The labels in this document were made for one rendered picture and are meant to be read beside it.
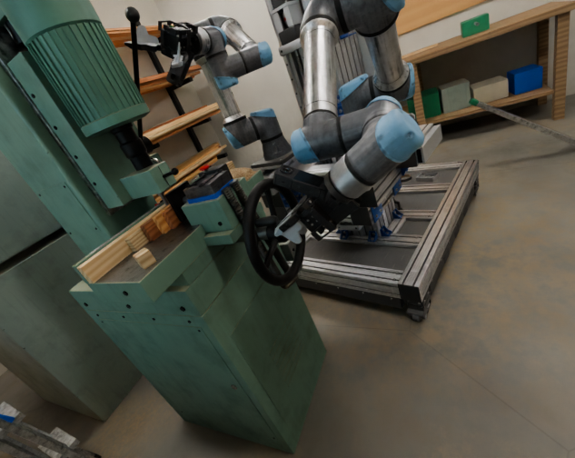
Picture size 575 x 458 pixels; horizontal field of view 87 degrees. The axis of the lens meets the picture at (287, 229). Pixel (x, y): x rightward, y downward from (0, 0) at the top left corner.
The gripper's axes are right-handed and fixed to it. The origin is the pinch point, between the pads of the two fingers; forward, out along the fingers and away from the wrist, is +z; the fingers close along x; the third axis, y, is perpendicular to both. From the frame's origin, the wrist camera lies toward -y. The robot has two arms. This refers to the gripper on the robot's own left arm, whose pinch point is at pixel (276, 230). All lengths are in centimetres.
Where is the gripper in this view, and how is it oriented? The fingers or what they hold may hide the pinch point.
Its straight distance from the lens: 69.6
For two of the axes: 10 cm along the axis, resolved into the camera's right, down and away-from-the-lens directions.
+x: 3.7, -5.6, 7.5
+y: 7.4, 6.6, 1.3
